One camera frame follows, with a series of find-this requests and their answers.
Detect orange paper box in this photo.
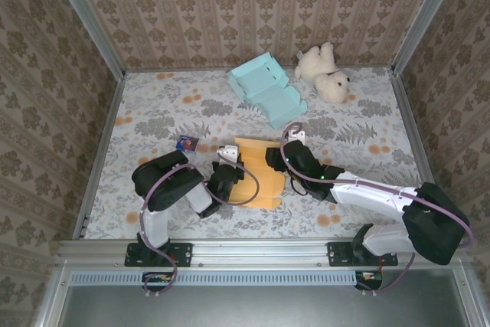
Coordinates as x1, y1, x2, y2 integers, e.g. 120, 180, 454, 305
229, 136, 286, 211

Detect teal paper box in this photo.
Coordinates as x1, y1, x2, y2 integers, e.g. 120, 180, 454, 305
227, 53, 309, 130

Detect small blue card box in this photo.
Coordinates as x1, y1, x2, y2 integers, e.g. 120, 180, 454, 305
175, 134, 200, 155

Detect white plush bear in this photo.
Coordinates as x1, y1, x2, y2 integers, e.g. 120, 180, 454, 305
293, 41, 353, 105

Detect floral table cover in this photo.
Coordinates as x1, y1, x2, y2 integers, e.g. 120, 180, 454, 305
82, 67, 441, 240

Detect grey metal sheet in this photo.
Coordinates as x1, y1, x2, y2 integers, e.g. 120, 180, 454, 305
57, 284, 472, 327

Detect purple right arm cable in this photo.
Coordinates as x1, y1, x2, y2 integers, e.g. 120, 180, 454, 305
280, 123, 475, 297

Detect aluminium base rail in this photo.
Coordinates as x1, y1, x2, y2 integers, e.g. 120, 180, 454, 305
57, 238, 469, 268

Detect grey slotted cable duct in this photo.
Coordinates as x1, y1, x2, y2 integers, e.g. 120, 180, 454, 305
70, 270, 361, 287

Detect aluminium side rail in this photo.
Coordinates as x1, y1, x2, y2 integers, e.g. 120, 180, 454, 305
72, 74, 126, 240
390, 70, 453, 239

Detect black cable connector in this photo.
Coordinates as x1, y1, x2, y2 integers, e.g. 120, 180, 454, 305
354, 270, 384, 292
142, 271, 174, 293

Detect aluminium frame post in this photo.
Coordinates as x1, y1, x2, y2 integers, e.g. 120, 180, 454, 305
390, 0, 468, 75
44, 0, 126, 80

